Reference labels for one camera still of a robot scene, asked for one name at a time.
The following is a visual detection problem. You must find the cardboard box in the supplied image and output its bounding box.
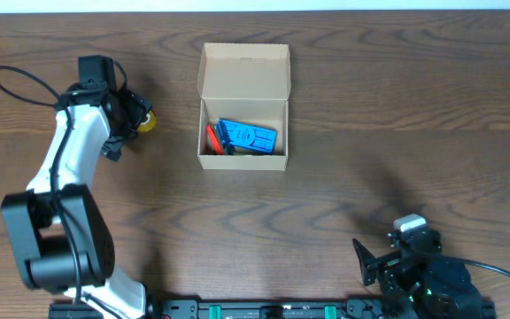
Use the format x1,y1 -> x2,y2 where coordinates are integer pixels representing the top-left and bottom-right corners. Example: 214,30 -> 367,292
197,43 -> 291,171

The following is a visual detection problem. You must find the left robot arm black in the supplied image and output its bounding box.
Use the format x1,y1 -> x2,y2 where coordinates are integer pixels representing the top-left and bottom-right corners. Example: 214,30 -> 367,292
1,55 -> 161,319

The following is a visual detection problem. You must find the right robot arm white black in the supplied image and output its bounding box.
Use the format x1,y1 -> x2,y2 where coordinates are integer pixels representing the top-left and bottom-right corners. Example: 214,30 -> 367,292
352,225 -> 497,319

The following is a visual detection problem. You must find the red black stapler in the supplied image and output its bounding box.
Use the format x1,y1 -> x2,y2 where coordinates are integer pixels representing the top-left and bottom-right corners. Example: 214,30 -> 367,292
206,125 -> 225,155

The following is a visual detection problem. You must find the black mounting rail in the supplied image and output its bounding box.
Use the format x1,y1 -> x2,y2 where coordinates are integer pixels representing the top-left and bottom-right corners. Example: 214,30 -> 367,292
48,297 -> 498,319

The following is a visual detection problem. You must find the yellow tape roll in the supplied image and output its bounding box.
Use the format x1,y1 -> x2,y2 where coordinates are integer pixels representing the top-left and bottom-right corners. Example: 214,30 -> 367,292
137,111 -> 157,133

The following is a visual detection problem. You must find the blue whiteboard duster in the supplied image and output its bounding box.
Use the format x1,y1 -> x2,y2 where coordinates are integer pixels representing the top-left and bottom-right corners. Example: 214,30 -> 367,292
216,120 -> 277,155

